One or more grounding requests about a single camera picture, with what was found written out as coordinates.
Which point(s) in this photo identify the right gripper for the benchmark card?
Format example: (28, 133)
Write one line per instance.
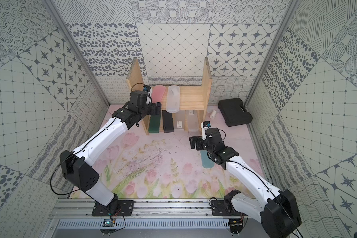
(193, 143)

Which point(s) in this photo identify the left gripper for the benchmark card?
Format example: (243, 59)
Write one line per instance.
(154, 108)

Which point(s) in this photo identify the pink pencil case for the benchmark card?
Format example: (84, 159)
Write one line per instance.
(157, 94)

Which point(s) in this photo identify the clear white pencil case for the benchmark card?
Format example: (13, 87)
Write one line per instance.
(173, 99)

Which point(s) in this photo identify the teal pencil case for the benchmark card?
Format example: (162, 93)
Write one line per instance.
(206, 162)

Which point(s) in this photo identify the clear pencil case with label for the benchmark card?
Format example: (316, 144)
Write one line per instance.
(179, 120)

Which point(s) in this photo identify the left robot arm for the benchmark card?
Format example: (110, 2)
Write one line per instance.
(77, 166)

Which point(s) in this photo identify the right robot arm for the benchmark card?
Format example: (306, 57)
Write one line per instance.
(276, 210)

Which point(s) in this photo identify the black pencil case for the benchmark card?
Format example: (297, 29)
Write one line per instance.
(168, 125)

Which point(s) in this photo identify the dark green pencil case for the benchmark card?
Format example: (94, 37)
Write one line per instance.
(154, 124)

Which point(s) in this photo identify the small white roll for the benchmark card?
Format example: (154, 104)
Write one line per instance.
(213, 114)

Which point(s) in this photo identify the black plastic tool case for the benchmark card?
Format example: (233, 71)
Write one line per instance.
(234, 112)

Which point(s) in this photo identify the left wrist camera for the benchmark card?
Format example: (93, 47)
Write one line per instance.
(146, 88)

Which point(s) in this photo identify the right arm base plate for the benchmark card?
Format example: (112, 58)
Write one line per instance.
(222, 208)

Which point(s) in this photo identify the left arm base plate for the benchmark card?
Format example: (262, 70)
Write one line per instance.
(120, 207)

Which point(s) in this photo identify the aluminium mounting rail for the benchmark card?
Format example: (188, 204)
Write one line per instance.
(153, 208)

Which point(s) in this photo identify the white slotted cable duct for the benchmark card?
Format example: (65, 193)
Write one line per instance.
(144, 224)

